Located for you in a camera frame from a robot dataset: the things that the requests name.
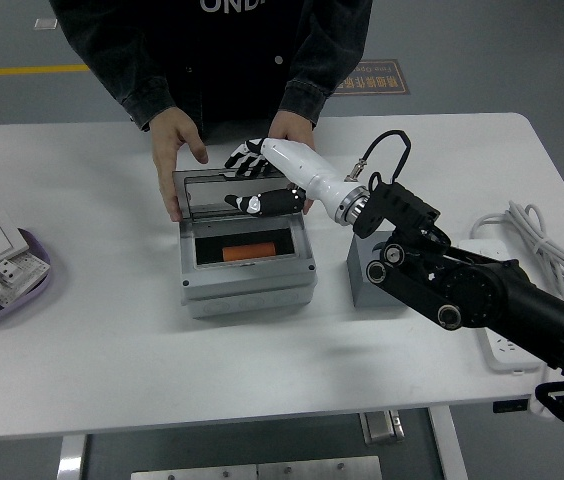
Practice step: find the black table control box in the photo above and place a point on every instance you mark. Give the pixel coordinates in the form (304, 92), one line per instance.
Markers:
(511, 406)

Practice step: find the orange cylinder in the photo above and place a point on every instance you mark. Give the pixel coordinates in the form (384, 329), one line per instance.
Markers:
(249, 252)

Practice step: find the person's left forearm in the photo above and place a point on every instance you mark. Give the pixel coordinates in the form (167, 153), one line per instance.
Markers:
(322, 65)

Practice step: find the grey cube with round hole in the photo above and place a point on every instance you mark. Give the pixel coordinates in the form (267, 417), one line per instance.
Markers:
(362, 280)

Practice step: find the grey electrical enclosure box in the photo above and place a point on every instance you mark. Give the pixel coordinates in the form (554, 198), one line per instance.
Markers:
(247, 290)

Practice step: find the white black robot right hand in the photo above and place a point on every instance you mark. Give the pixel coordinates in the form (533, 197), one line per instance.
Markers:
(307, 170)

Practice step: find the white table leg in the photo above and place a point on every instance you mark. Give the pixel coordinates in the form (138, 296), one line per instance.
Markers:
(69, 457)
(449, 445)

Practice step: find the grey metal base plate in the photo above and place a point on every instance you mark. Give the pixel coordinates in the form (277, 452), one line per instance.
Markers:
(257, 471)

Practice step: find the smoky transparent box lid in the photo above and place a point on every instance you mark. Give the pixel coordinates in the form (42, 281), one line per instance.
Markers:
(207, 192)

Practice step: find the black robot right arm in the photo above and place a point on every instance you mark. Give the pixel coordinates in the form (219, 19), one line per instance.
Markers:
(487, 290)

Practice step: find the person's left hand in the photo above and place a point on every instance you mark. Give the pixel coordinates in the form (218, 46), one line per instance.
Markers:
(289, 127)

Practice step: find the person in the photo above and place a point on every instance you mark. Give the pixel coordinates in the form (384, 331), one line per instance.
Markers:
(227, 60)

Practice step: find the grey metal table bracket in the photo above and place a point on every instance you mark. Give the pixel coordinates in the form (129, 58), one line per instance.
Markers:
(382, 427)

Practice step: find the purple plastic tray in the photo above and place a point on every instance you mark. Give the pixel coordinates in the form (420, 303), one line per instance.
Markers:
(44, 280)

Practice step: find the brown floor sign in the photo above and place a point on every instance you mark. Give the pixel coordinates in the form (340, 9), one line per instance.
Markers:
(387, 80)

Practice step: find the white labelled electrical component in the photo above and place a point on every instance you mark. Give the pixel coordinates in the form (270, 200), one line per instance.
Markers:
(29, 272)

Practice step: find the person's right forearm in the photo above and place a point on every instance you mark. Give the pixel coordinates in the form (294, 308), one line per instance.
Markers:
(122, 65)

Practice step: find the small silver floor plate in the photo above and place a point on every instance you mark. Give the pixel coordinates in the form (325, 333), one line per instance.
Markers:
(46, 23)

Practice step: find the person's right hand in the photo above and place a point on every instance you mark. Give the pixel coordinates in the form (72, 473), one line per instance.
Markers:
(169, 150)

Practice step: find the yellow floor tape line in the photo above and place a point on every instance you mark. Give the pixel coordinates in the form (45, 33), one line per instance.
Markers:
(22, 70)

